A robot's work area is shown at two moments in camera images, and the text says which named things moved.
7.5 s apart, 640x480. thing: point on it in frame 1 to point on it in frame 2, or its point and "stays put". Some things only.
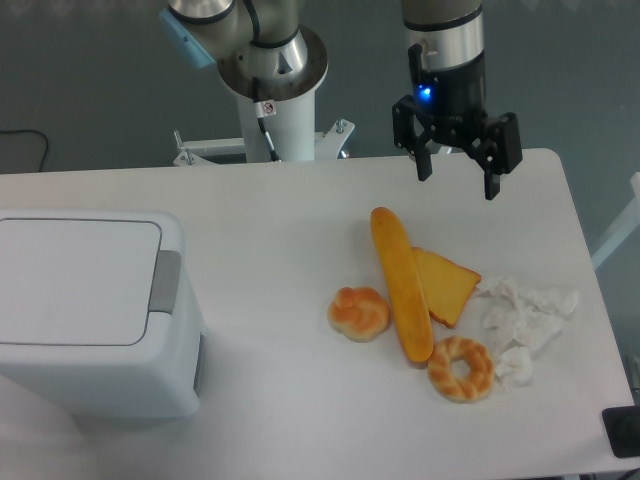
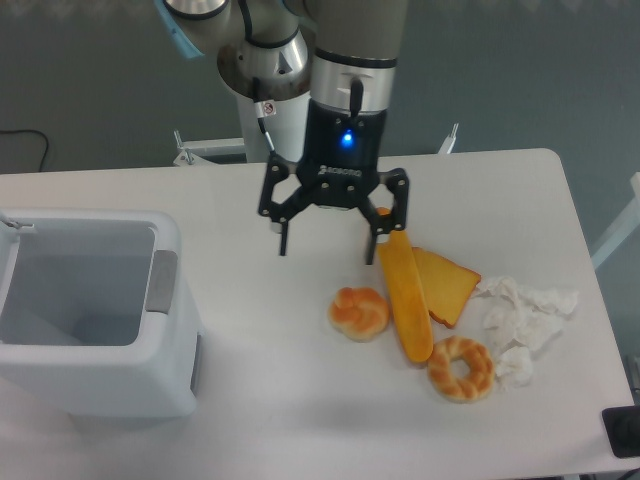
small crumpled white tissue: [514, 368] stays put
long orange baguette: [406, 283] stays put
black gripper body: [452, 100] to [343, 155]
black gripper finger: [414, 131] to [279, 167]
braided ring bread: [471, 388] stays put
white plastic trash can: [99, 312] stays put
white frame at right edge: [630, 223] stays put
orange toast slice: [448, 285] stays put
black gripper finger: [498, 151] to [380, 223]
